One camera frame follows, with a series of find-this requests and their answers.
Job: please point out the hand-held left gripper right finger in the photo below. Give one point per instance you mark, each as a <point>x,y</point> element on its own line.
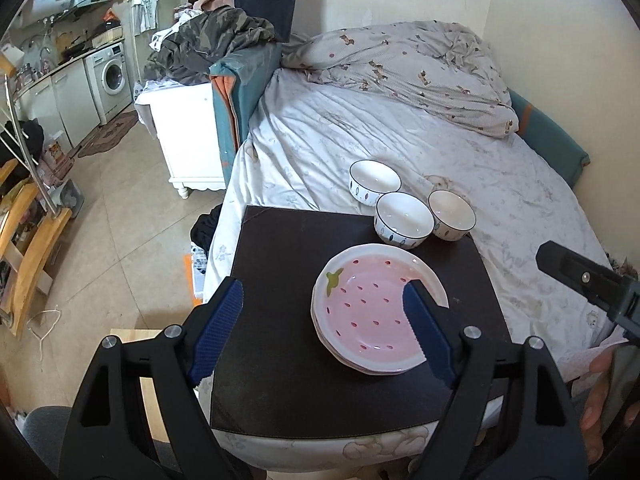
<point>427,330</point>

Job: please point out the teal padded bed frame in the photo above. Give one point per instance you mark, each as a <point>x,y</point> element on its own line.
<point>225,110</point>

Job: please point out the printed light quilt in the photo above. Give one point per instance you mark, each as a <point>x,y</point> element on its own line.
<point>400,60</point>

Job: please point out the brown door rug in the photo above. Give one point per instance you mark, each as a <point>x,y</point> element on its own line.
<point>107,135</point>

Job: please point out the person's right hand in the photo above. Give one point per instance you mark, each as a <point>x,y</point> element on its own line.
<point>592,410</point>

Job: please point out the white nightstand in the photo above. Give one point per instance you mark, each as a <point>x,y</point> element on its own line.
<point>190,130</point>

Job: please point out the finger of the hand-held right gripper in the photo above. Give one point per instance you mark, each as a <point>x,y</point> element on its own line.
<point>575,272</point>

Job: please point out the white washing machine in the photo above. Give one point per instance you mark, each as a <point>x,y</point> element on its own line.
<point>112,77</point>

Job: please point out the white kitchen cabinet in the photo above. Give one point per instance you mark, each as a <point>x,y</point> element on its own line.
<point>70,100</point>

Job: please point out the white patterned bowl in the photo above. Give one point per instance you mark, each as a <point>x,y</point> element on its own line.
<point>405,215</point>
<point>452,210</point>
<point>375,175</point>

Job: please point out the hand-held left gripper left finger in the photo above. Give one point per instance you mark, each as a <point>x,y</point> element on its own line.
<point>215,330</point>

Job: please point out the black bag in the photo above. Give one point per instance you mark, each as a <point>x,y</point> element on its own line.
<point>30,135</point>

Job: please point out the white water heater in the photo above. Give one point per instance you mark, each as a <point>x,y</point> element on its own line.
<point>52,0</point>

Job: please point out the orange box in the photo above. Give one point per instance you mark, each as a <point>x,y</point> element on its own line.
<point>197,270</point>

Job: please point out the camouflage clothing pile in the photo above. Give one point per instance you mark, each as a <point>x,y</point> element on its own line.
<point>215,35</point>

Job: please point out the pink box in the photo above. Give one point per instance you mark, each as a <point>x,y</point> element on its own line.
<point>55,152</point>

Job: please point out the grey bin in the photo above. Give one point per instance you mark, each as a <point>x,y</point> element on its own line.
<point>70,197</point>

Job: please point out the metal stair railing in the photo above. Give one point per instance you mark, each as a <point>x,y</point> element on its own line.
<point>27,155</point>

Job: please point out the hanging white shirt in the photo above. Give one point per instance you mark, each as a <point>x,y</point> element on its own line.
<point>145,7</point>

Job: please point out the dark brown leather mat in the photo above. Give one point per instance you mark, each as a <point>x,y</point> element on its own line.
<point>275,285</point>

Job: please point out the light wooden board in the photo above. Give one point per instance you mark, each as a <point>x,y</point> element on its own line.
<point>135,337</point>

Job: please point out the black clothing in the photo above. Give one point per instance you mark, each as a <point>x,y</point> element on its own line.
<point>205,232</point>

